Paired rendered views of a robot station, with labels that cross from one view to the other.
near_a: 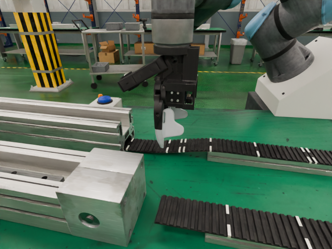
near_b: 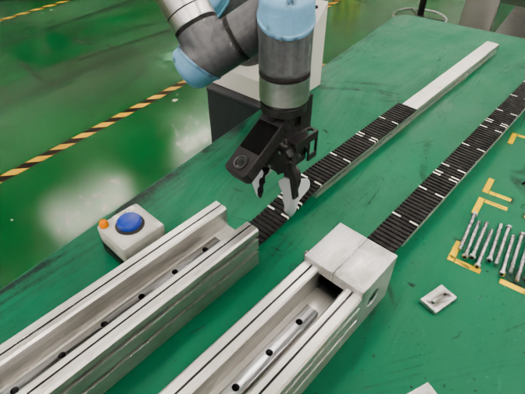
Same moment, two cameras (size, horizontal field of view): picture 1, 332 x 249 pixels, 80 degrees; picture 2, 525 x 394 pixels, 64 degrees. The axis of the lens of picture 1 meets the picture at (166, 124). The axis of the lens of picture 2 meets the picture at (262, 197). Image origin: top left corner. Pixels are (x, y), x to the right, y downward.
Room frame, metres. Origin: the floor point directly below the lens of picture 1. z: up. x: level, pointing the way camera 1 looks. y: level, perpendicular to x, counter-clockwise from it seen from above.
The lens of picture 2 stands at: (0.12, 0.50, 1.34)
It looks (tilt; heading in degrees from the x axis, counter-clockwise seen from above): 42 degrees down; 301
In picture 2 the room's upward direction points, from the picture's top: straight up
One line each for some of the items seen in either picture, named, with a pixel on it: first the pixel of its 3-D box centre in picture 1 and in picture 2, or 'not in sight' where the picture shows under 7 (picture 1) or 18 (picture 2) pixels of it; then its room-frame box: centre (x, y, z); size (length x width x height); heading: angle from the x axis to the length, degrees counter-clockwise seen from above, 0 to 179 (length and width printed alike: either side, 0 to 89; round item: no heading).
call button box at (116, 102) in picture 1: (104, 111); (136, 239); (0.56, 0.19, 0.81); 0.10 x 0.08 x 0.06; 169
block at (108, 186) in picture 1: (112, 187); (340, 271); (0.23, 0.09, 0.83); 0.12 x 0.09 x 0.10; 169
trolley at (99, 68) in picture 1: (115, 53); not in sight; (3.44, 0.85, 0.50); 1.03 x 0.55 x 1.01; 97
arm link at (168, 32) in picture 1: (172, 32); (282, 87); (0.40, -0.01, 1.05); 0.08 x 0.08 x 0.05
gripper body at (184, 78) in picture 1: (175, 77); (285, 131); (0.39, -0.02, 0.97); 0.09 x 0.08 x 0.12; 79
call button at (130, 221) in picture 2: (104, 100); (129, 223); (0.57, 0.19, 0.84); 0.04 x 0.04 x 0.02
